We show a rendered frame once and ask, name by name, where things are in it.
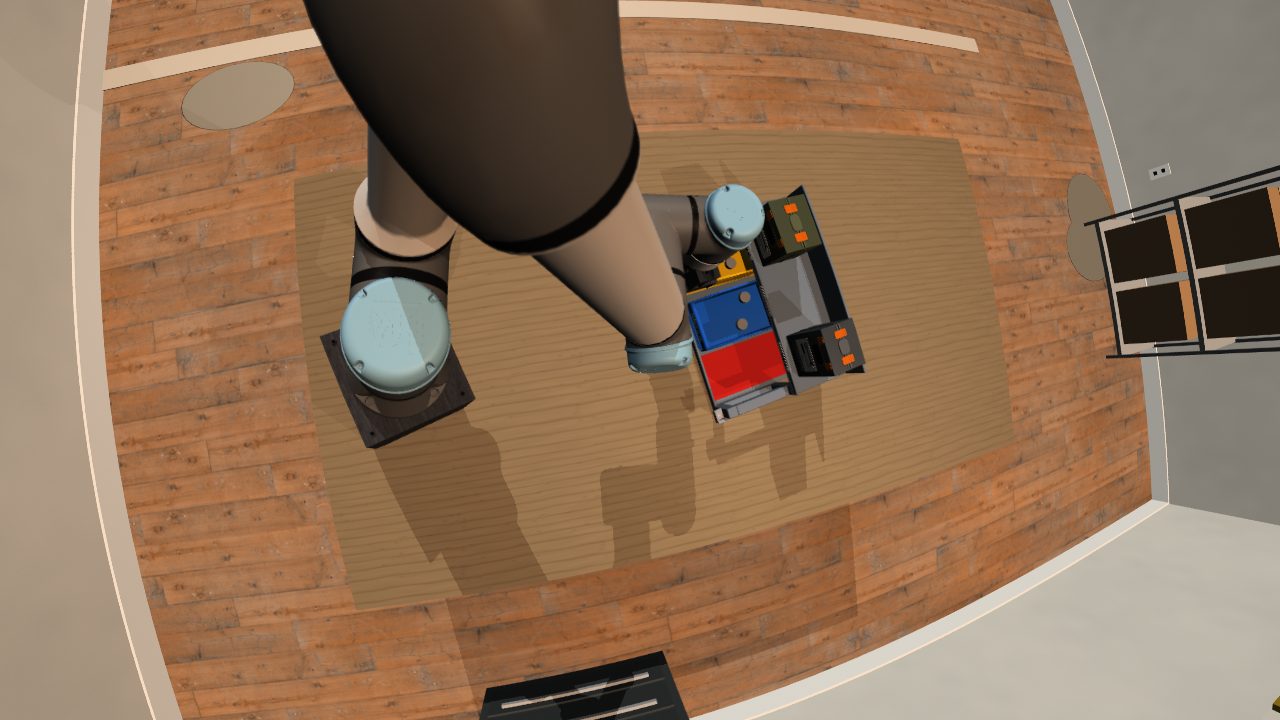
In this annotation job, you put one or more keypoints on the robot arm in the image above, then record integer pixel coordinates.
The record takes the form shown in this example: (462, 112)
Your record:
(512, 116)

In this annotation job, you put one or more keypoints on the yellow bin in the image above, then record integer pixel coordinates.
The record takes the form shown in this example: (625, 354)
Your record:
(743, 264)

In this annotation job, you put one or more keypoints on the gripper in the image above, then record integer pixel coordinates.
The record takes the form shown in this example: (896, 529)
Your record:
(694, 277)

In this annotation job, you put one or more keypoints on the blue bin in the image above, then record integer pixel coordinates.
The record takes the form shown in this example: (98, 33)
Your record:
(719, 314)

